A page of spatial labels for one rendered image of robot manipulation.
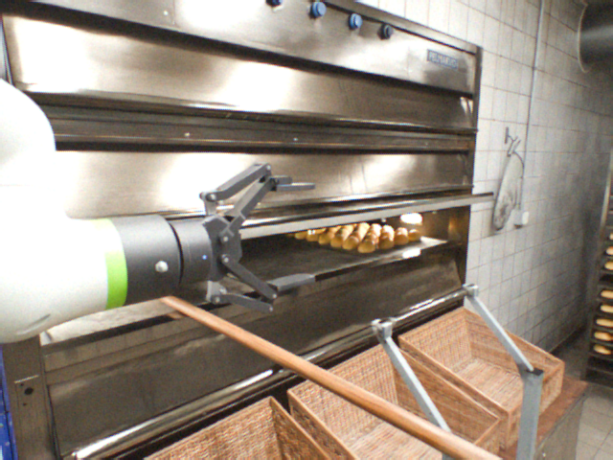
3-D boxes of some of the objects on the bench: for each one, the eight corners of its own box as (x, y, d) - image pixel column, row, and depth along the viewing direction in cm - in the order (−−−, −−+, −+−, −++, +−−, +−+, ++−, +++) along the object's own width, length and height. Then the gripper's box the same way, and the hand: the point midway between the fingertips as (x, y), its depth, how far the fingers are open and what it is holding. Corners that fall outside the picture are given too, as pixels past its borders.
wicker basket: (283, 464, 139) (283, 389, 134) (384, 399, 177) (387, 338, 172) (408, 567, 104) (413, 471, 99) (501, 458, 142) (508, 384, 137)
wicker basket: (393, 395, 180) (395, 334, 175) (458, 355, 217) (462, 304, 212) (507, 454, 144) (514, 381, 139) (562, 394, 181) (570, 334, 176)
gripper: (145, 141, 46) (291, 146, 60) (159, 347, 51) (292, 306, 65) (173, 139, 41) (328, 145, 55) (187, 370, 46) (326, 320, 60)
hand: (303, 233), depth 59 cm, fingers open, 13 cm apart
